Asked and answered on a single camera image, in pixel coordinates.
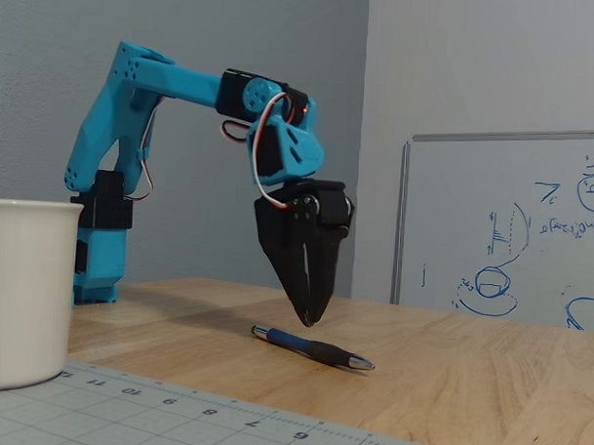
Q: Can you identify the whiteboard with blue drawings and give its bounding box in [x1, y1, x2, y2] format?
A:
[389, 122, 594, 333]

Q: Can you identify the grey cutting mat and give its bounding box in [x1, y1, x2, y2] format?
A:
[0, 357, 493, 445]

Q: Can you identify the white ceramic mug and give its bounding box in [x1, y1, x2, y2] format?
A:
[0, 197, 83, 395]

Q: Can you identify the blue black pen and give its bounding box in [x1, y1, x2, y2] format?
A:
[249, 323, 378, 373]

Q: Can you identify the red white black servo cable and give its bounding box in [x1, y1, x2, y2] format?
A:
[124, 106, 158, 203]
[217, 88, 303, 213]

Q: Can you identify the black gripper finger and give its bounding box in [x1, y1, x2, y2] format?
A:
[256, 239, 312, 327]
[288, 195, 351, 328]

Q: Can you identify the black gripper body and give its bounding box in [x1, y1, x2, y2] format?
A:
[252, 176, 356, 249]

